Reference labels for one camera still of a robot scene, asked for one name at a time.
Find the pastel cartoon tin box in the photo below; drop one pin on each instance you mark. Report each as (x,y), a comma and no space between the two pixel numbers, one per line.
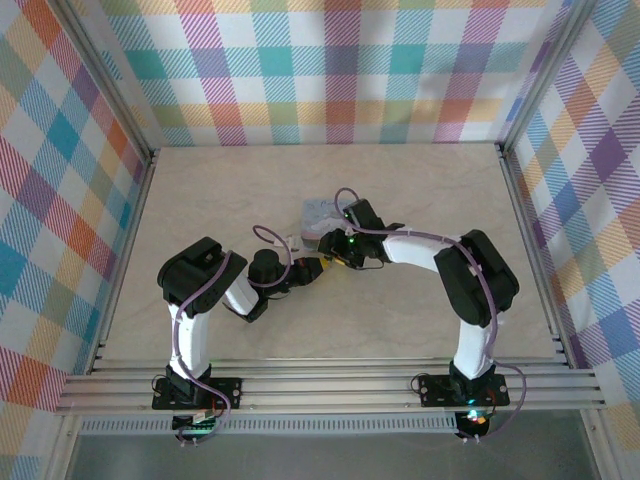
(317,217)

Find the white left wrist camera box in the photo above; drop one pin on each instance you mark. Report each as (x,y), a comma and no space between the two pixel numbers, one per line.
(295,244)

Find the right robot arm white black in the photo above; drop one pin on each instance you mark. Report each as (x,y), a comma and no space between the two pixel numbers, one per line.
(472,350)

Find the left controller board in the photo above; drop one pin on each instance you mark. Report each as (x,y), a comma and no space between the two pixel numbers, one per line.
(192,427)

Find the aluminium side rail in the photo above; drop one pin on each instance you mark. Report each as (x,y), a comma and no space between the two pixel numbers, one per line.
(134,220)
(524,220)

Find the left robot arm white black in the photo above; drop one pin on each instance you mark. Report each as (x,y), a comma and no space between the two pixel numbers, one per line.
(192,340)

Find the right controller board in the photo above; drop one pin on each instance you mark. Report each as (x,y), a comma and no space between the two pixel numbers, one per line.
(475,420)

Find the plaid backdrop cloth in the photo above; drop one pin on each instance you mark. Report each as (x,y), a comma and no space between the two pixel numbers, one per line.
(320,75)
(600,175)
(50,175)

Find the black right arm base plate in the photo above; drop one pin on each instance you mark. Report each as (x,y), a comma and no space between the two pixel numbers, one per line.
(435,390)

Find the controller board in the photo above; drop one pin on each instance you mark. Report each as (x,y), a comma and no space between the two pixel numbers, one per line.
(192,427)
(475,420)

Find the aluminium frame post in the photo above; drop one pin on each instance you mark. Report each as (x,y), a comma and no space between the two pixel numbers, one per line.
(100,70)
(542,75)

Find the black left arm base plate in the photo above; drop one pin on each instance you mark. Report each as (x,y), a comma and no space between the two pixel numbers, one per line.
(230,390)

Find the aluminium mounting rail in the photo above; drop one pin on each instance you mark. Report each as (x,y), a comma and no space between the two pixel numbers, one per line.
(325,390)

